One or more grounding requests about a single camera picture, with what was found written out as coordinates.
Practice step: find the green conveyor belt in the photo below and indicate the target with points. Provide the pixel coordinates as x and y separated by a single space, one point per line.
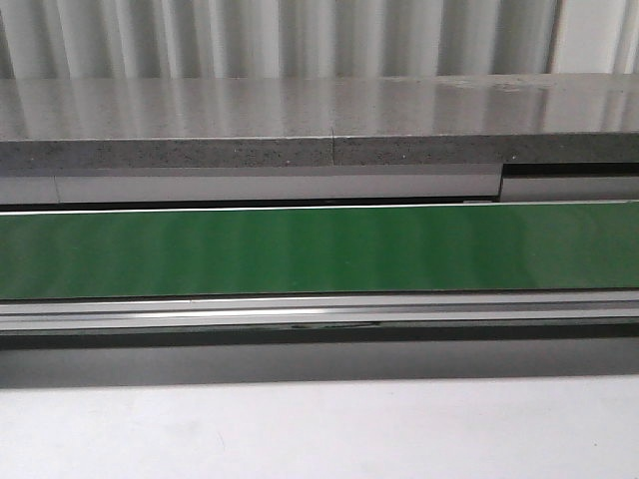
64 255

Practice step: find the grey stone slab right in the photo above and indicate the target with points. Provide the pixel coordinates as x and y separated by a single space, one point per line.
528 119

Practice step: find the grey stone slab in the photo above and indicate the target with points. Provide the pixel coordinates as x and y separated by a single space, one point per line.
528 119
95 124

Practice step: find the grey stone slab left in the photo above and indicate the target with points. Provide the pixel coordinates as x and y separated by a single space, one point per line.
95 124

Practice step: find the white pleated curtain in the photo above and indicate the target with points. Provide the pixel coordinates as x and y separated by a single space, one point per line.
315 39

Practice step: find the rear aluminium conveyor rail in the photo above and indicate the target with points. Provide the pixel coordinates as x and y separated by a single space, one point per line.
325 185

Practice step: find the aluminium conveyor rail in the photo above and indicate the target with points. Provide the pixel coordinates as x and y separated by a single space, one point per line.
318 318
325 185

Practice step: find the front aluminium conveyor rail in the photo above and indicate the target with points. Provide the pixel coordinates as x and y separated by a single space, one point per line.
318 318

